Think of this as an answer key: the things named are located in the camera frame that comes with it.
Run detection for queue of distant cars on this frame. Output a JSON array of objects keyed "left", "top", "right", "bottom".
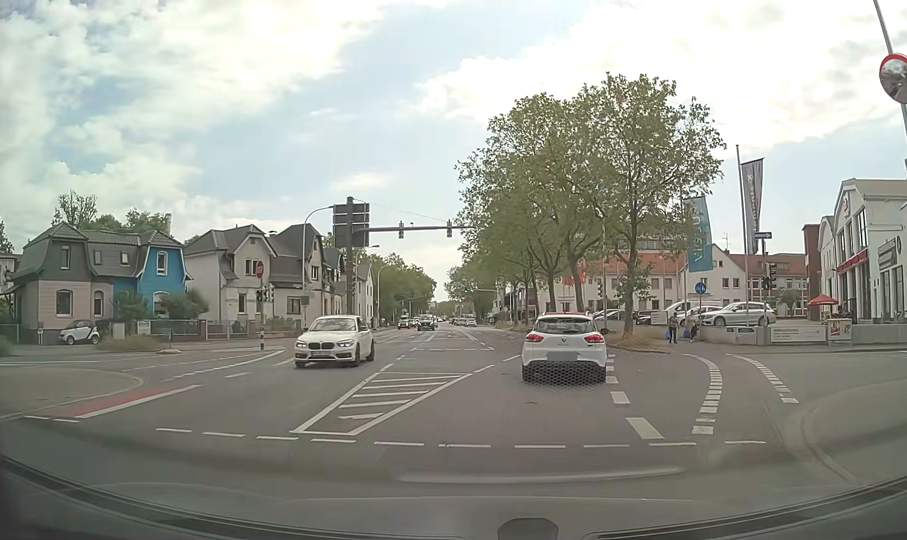
[{"left": 396, "top": 313, "right": 480, "bottom": 333}]

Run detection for distant row of trees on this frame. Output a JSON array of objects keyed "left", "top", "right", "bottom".
[{"left": 357, "top": 251, "right": 438, "bottom": 325}]

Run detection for traffic light gantry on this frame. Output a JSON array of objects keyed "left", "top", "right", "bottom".
[{"left": 332, "top": 196, "right": 476, "bottom": 318}]

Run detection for white hatchback car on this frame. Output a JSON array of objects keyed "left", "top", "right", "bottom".
[{"left": 521, "top": 312, "right": 609, "bottom": 385}]

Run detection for white saloon car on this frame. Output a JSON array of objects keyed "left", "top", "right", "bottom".
[{"left": 293, "top": 315, "right": 376, "bottom": 369}]

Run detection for grey asphalt road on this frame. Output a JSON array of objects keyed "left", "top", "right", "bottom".
[{"left": 0, "top": 324, "right": 907, "bottom": 489}]

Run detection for grey-roofed cream house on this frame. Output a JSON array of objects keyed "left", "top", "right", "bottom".
[{"left": 269, "top": 223, "right": 345, "bottom": 328}]

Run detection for row of large trees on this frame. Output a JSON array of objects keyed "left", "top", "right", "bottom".
[{"left": 446, "top": 72, "right": 727, "bottom": 336}]

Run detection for white gabled house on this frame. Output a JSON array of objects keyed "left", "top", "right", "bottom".
[{"left": 183, "top": 224, "right": 278, "bottom": 337}]

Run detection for white van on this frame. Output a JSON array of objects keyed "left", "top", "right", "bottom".
[{"left": 650, "top": 300, "right": 696, "bottom": 327}]

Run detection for group of people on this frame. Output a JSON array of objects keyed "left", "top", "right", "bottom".
[{"left": 665, "top": 309, "right": 701, "bottom": 345}]

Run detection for car's own bonnet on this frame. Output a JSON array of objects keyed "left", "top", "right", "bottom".
[{"left": 0, "top": 448, "right": 907, "bottom": 540}]

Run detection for road markings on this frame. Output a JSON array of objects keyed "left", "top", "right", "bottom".
[{"left": 18, "top": 327, "right": 800, "bottom": 448}]

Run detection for blue banner flag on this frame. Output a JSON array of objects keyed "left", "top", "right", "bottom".
[{"left": 681, "top": 195, "right": 715, "bottom": 316}]

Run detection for metal fence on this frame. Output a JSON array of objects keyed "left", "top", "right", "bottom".
[{"left": 0, "top": 318, "right": 302, "bottom": 343}]

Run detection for red-roofed white building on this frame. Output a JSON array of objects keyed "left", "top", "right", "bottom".
[{"left": 558, "top": 244, "right": 810, "bottom": 319}]

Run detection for silver estate car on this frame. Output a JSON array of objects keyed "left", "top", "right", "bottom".
[{"left": 699, "top": 301, "right": 778, "bottom": 329}]

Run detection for dark banner flag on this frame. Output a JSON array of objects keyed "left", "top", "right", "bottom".
[{"left": 735, "top": 144, "right": 766, "bottom": 325}]

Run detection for traffic light on pole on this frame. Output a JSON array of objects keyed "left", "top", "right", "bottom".
[{"left": 758, "top": 238, "right": 779, "bottom": 328}]

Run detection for trees behind houses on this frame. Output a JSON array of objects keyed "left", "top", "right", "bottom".
[{"left": 51, "top": 189, "right": 173, "bottom": 235}]

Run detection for grey and blue house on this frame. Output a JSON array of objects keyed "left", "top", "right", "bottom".
[{"left": 5, "top": 222, "right": 192, "bottom": 345}]

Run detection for red parasol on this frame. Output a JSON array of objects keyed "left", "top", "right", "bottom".
[{"left": 807, "top": 293, "right": 840, "bottom": 324}]

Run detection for small white parked car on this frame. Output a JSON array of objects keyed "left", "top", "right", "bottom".
[{"left": 58, "top": 320, "right": 102, "bottom": 347}]

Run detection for white commercial building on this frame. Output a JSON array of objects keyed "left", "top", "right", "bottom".
[{"left": 818, "top": 178, "right": 907, "bottom": 325}]

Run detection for street lamp post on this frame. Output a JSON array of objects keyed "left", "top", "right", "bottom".
[{"left": 300, "top": 205, "right": 336, "bottom": 331}]

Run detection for no-entry sign on post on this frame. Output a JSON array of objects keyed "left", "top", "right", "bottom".
[{"left": 254, "top": 260, "right": 266, "bottom": 352}]

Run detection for low white wall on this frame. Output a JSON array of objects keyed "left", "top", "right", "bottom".
[{"left": 702, "top": 321, "right": 907, "bottom": 347}]

